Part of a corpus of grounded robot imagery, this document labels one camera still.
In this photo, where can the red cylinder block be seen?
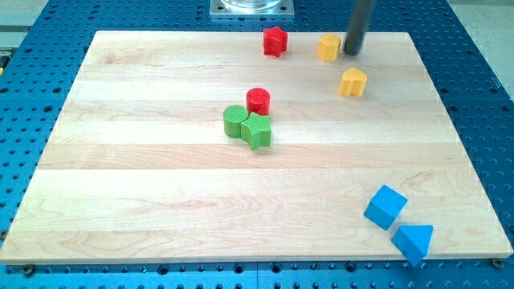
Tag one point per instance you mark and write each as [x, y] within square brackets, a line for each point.
[258, 101]

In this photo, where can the yellow heart block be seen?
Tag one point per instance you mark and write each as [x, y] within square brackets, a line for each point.
[353, 82]

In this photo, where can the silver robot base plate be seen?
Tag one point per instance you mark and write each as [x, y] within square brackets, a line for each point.
[251, 8]

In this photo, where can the blue cube block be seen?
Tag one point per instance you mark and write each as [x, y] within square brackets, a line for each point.
[385, 206]

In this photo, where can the yellow hexagon block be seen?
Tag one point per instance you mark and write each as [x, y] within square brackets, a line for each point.
[328, 47]

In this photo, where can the green star block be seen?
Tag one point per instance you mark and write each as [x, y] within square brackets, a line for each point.
[256, 131]

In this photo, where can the blue triangle block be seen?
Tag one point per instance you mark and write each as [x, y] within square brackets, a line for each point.
[413, 241]

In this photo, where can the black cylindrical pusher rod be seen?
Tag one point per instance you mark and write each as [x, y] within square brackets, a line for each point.
[358, 26]

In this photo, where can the red star block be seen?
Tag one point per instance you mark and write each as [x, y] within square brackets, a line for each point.
[275, 41]

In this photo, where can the light wooden board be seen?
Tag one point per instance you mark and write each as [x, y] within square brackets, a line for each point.
[138, 168]

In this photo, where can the green cylinder block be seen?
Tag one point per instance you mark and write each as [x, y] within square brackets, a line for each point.
[233, 116]

